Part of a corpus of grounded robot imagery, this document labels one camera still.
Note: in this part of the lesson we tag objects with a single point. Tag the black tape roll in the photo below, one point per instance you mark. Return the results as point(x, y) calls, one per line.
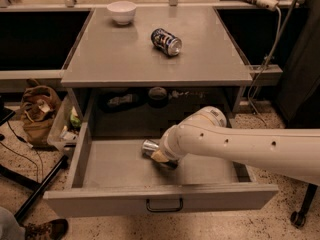
point(157, 97)

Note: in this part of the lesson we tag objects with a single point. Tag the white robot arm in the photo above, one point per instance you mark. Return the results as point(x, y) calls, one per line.
point(294, 153)

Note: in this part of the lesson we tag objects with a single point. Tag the black office chair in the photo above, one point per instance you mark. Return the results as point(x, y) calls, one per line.
point(298, 218)

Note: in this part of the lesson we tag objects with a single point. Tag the brown camouflage shoe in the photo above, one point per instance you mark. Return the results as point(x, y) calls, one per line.
point(52, 230)

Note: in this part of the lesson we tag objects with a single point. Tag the clear plastic bin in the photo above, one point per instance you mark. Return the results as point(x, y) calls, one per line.
point(62, 132)

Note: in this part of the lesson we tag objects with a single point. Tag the black drawer handle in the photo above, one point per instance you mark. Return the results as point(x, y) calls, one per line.
point(164, 205)

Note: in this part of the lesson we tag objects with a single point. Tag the white ceramic bowl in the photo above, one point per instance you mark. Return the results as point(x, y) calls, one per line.
point(122, 12)

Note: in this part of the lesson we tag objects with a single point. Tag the grey open top drawer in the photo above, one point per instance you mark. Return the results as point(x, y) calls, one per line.
point(109, 176)

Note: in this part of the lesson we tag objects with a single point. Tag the grey cabinet table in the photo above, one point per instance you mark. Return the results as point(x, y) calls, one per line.
point(115, 56)

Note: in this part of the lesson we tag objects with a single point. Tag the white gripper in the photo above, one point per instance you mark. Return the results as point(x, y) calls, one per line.
point(165, 148)

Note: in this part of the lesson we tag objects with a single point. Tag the blue pepsi can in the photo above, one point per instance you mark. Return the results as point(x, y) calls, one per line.
point(166, 42)

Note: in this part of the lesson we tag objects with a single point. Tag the silver redbull can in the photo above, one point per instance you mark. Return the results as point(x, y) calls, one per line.
point(149, 146)

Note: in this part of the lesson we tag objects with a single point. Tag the black tripod leg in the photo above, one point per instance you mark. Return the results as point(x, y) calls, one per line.
point(37, 188)

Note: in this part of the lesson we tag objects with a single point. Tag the brown cloth bag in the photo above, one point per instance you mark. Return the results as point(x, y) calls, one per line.
point(40, 105)

